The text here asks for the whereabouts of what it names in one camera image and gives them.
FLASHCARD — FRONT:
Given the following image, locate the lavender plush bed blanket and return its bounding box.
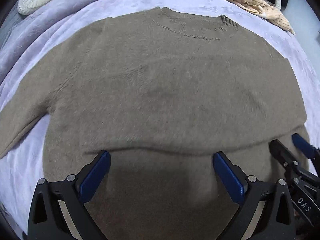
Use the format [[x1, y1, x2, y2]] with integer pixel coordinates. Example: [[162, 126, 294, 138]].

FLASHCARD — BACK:
[[1, 0, 319, 230]]

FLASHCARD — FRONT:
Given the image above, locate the olive brown knit sweater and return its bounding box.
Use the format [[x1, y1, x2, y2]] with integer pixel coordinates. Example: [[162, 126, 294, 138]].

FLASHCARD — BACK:
[[1, 8, 307, 239]]

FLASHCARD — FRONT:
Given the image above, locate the grey quilted headboard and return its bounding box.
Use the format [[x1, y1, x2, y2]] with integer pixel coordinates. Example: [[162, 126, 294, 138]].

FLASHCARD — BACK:
[[1, 2, 26, 48]]

